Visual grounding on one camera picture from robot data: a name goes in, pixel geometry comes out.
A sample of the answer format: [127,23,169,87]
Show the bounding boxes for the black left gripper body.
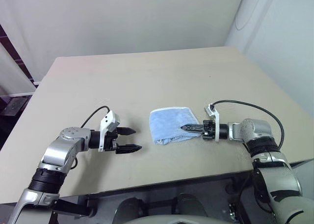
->
[104,127,120,152]

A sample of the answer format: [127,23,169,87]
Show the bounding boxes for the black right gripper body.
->
[201,119,217,141]

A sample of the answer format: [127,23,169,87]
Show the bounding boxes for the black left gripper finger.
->
[115,143,143,155]
[116,126,137,137]

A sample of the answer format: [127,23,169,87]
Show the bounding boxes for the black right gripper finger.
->
[180,123,206,133]

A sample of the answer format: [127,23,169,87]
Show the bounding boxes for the light blue towel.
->
[149,106,205,146]

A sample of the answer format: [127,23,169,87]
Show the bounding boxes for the silver robot torso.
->
[138,213,230,224]

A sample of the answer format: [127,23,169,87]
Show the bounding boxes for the dark flat floor device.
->
[1,97,28,116]

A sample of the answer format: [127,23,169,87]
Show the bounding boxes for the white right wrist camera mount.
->
[204,103,221,143]

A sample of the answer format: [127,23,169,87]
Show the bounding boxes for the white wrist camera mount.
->
[204,103,221,143]
[98,110,122,153]

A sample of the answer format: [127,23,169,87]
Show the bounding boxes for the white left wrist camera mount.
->
[98,110,122,153]

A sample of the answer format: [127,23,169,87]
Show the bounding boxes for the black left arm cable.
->
[70,106,111,171]

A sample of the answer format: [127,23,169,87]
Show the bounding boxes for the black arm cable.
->
[211,100,285,149]
[70,106,111,171]

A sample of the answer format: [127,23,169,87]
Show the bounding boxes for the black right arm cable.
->
[211,100,285,149]

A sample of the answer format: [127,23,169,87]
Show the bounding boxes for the black table frame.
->
[52,195,97,219]

